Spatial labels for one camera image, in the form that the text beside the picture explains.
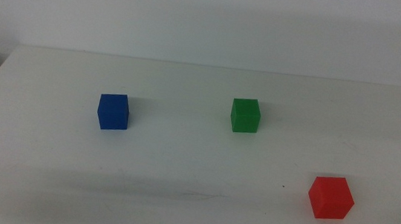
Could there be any blue cube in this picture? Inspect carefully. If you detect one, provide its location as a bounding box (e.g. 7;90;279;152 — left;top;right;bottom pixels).
94;91;132;134

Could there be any red cube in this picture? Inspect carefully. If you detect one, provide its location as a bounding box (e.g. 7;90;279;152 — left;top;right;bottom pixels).
305;174;358;223

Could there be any green cube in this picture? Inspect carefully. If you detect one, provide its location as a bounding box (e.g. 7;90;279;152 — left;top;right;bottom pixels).
228;96;264;136

